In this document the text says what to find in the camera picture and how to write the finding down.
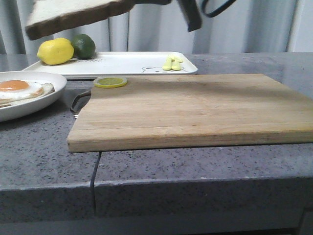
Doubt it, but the grey curtain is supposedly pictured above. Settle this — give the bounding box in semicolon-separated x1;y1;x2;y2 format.
0;0;313;55

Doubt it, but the wooden cutting board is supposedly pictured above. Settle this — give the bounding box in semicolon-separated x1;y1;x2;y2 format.
67;74;313;153

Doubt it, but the yellow utensil right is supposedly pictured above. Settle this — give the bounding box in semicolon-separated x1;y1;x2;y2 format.
171;57;183;71

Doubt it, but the white round plate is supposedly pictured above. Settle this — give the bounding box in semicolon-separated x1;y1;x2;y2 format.
0;71;67;122

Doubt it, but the green lime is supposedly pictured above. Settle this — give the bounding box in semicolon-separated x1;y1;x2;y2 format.
71;34;96;59

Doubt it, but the white rectangular tray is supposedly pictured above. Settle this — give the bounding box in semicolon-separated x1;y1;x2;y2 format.
24;51;198;79

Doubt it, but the fried egg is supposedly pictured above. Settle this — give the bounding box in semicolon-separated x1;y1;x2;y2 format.
0;80;44;103

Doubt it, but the yellow lemon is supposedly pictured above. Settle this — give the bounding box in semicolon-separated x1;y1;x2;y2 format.
37;38;74;65

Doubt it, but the yellow utensil left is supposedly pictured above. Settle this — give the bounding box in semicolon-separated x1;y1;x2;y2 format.
162;57;173;71

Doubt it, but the black cable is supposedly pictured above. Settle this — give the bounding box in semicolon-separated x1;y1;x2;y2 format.
201;0;237;18

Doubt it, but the bottom bread slice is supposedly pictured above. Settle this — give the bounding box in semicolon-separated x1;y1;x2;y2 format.
0;83;55;108

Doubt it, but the white bread slice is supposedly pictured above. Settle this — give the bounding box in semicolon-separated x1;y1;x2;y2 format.
25;0;135;40

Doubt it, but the yellow utensil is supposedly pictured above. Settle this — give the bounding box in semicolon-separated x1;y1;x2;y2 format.
162;57;173;71
171;57;183;71

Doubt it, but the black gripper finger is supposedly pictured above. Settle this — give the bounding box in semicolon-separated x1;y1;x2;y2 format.
178;0;202;32

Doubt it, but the lemon slice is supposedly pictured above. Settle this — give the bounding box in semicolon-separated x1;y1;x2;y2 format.
93;77;128;88

